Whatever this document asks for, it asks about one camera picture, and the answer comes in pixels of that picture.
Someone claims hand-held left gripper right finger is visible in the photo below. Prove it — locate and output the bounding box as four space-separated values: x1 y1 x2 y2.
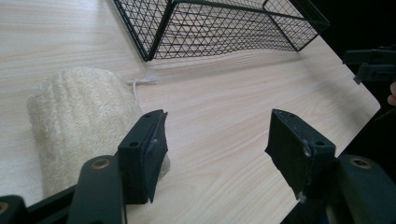
264 108 337 203

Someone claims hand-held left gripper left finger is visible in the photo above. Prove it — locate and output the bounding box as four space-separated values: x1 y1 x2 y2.
117 108 169 205

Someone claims cream loofah sponge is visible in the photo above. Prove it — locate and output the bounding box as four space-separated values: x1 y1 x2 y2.
26 65 172 200

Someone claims black wire mesh basket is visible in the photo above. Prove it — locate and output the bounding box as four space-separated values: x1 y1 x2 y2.
112 0 332 63

